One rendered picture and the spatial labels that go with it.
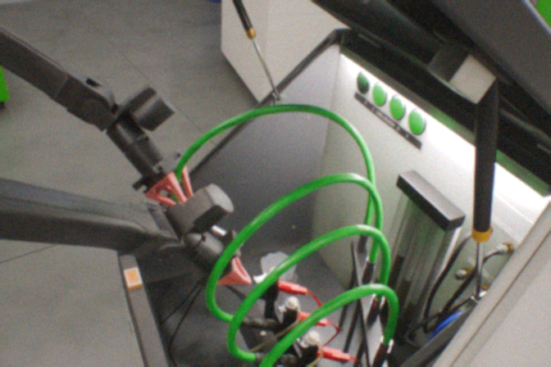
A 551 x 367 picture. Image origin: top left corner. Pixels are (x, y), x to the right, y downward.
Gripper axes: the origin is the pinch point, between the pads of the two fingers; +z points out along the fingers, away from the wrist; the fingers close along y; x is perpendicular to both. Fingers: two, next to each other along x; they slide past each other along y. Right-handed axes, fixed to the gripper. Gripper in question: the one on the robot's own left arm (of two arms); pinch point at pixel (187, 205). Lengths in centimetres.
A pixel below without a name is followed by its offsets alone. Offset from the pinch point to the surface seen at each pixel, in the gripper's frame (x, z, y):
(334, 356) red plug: -10.1, 34.9, -11.3
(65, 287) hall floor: 141, 1, 83
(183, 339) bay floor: 28.8, 24.5, 4.9
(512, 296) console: -43, 26, -30
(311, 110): -29.6, 0.3, 1.7
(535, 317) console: -44, 27, -32
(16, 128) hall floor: 206, -108, 198
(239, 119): -19.7, -6.0, -1.1
